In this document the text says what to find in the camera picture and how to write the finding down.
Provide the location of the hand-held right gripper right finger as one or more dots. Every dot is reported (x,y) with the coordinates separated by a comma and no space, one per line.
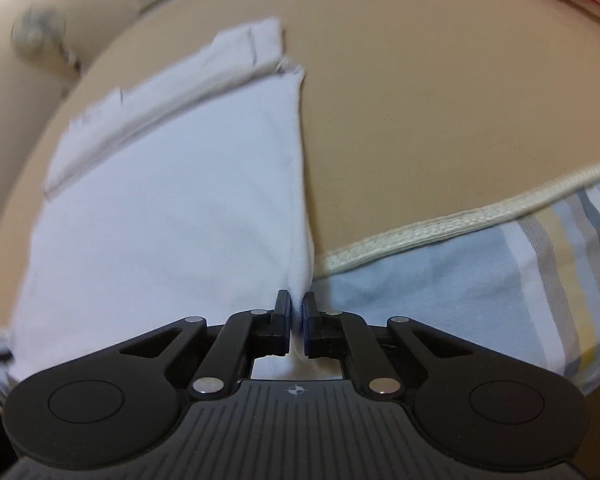
(309,322)

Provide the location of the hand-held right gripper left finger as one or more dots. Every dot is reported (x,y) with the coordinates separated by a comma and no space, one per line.
(281,322)

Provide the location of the white t-shirt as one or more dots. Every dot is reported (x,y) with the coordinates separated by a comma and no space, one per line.
(180,210)

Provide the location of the striped light blue bedsheet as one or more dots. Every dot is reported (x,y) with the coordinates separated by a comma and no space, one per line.
(455,290)

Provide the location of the beige bed mattress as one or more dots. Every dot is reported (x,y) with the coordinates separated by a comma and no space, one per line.
(430,125)

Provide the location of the white standing fan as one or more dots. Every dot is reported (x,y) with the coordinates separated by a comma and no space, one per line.
(39,30)

